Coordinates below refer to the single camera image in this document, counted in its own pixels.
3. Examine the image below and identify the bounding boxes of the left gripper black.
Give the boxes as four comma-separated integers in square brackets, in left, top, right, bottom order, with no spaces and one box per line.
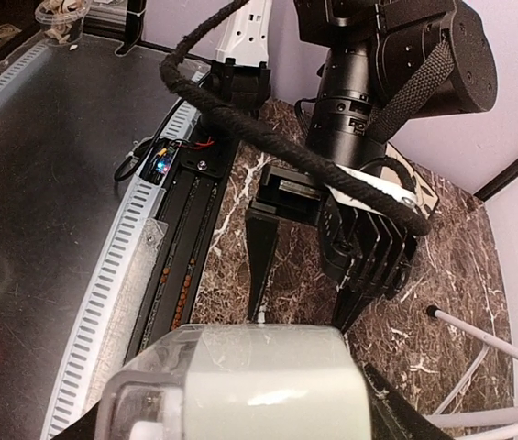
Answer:
[245,165,378,333]

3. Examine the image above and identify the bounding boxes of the white slotted cable duct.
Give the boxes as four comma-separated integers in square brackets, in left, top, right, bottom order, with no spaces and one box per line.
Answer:
[0,40,209,440]

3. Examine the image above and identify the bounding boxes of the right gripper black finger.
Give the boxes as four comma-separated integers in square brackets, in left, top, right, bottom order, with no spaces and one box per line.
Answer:
[362,363,451,440]

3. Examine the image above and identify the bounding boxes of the plastic cup of scraps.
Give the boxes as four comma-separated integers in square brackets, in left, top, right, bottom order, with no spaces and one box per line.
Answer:
[35,0,92,47]

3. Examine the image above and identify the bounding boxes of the white perforated music stand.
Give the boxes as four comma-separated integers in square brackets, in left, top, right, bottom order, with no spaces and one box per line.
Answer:
[426,305,518,439]

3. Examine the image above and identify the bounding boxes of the left black frame post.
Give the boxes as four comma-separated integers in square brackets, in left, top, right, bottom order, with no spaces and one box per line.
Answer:
[474,158,518,202]

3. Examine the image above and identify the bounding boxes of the white metronome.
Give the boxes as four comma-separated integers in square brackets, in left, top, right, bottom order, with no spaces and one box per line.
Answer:
[95,324,372,439]

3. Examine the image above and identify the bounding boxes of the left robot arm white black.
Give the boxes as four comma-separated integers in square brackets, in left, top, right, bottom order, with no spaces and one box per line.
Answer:
[160,1,498,331]

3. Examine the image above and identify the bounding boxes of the floral square ceramic plate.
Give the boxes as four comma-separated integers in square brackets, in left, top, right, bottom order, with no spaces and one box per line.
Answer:
[386,143,439,220]

